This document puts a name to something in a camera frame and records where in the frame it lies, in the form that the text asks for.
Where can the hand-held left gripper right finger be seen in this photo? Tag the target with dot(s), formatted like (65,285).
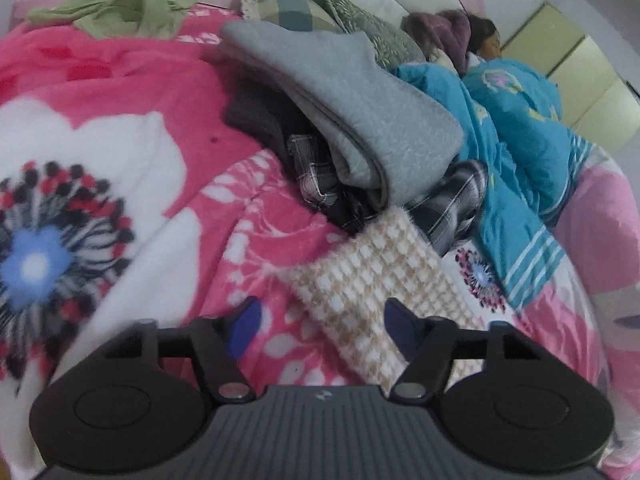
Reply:
(402,327)

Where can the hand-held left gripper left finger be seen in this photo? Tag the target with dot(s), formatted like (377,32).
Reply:
(247,325)

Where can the beige checked knit cardigan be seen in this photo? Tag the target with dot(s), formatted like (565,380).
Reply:
(380,280)

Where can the black white plaid shirt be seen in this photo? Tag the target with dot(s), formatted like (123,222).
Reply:
(450,200)

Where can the dark grey garment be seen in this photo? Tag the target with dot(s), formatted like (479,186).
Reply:
(255,115)

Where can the grey folded garment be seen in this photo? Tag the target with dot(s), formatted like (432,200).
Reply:
(360,110)

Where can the teal patterned quilt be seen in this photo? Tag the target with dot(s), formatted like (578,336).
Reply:
(515,125)

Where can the green patterned pillow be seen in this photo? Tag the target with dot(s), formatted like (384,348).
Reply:
(370,25)

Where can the pale green wardrobe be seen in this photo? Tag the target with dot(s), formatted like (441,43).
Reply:
(575,70)

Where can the checked pillow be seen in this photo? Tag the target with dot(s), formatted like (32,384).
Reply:
(285,5)

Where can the green cloth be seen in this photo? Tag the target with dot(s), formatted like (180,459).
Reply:
(115,10)

